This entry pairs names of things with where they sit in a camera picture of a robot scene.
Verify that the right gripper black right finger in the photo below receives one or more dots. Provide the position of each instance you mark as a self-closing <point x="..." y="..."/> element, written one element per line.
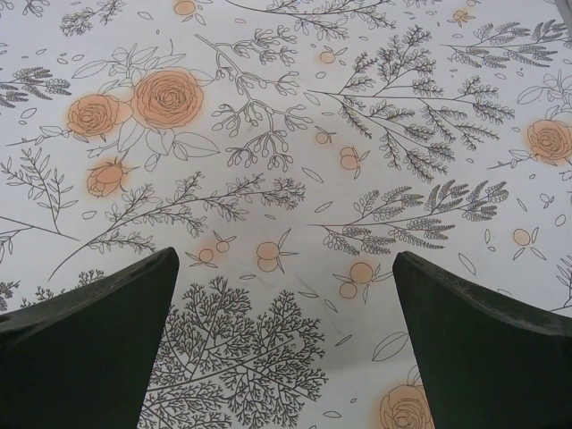
<point x="491" y="366"/>

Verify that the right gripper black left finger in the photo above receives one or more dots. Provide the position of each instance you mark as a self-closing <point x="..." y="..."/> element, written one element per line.
<point x="80" y="357"/>

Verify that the floral patterned table cover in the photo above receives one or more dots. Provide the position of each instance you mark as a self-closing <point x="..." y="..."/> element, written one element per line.
<point x="286" y="134"/>

